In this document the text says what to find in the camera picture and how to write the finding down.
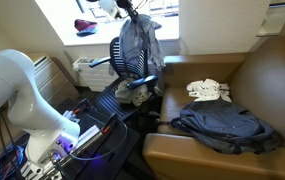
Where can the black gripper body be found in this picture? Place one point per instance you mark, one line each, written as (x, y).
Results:
(125, 4)

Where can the light blue striped shirt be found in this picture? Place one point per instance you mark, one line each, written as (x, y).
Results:
(134, 36)

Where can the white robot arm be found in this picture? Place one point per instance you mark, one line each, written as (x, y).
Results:
(25, 100)

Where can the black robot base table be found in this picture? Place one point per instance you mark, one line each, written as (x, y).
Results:
(101, 160)

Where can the black mesh office chair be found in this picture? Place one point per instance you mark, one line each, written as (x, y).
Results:
(133, 89)

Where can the white cloth on chair seat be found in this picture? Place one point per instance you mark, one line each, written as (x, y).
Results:
(126, 96)

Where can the white crumpled cloth on sofa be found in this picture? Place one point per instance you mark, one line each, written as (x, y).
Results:
(208, 89)

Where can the maroon and blue cap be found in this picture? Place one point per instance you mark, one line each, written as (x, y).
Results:
(85, 27)

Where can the wooden drawer cabinet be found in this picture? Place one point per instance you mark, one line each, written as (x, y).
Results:
(51, 81)

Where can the dark blue grey backpack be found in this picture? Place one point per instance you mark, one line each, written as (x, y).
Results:
(226, 127)

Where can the white wall heater unit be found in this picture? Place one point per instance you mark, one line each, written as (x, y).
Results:
(97, 78)

